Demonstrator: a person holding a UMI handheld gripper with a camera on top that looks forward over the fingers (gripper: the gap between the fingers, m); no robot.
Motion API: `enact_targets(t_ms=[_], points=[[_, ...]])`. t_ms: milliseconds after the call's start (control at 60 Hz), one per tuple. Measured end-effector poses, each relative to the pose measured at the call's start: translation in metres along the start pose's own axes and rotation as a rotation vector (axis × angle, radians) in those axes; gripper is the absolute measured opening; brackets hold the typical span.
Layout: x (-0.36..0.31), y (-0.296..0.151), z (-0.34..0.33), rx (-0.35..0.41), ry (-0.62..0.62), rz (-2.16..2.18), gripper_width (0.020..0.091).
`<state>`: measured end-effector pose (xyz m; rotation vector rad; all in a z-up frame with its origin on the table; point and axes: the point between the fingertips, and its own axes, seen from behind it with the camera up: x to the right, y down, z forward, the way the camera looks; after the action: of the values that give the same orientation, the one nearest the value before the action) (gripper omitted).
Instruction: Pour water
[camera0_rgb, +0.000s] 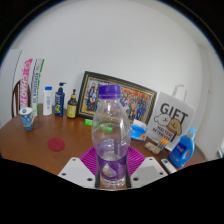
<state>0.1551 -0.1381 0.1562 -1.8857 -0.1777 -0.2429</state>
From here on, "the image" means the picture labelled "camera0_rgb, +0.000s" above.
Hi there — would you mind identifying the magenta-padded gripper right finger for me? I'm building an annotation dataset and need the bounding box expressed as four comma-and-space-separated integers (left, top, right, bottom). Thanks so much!
124, 146, 169, 190

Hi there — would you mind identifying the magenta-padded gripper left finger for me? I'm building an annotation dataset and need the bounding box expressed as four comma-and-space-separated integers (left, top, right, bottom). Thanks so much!
57, 146, 100, 190

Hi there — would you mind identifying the clear purple-capped water bottle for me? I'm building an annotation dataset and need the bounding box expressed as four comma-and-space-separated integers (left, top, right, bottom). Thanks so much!
91, 84, 132, 190

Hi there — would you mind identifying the small clear snack packet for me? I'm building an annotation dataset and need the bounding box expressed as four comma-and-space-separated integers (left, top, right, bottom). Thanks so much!
144, 141, 161, 155

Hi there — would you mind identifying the orange battery pack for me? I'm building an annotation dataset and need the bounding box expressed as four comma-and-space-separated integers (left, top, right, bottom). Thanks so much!
157, 138, 169, 152

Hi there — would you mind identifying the flat round red coaster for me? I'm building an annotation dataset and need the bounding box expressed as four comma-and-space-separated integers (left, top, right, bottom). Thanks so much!
47, 137, 66, 153

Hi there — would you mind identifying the blue detergent bottle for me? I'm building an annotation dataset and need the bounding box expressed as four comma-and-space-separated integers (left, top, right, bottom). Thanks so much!
168, 126, 198, 169

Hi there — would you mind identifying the white paper gift bag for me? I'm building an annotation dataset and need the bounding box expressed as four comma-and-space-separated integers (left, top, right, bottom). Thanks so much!
146, 84, 197, 152

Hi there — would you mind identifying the amber yellow-labelled pump bottle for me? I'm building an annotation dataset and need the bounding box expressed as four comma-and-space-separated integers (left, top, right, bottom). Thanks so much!
66, 88, 78, 120

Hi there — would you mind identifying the framed group photo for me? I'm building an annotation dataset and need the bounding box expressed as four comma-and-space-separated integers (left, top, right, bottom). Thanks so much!
77, 70, 158, 126

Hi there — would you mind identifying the dark blue pump bottle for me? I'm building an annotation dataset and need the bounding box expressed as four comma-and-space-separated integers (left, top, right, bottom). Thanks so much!
54, 82, 67, 118

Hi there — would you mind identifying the blue patterned mug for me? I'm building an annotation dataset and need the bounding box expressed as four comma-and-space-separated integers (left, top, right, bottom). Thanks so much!
18, 107, 35, 132

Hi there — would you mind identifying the white blue-capped bottle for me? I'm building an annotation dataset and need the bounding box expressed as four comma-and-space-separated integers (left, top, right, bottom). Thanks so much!
42, 86, 54, 117

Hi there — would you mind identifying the white door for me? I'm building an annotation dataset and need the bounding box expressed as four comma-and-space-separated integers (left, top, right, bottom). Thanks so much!
0, 49, 23, 128

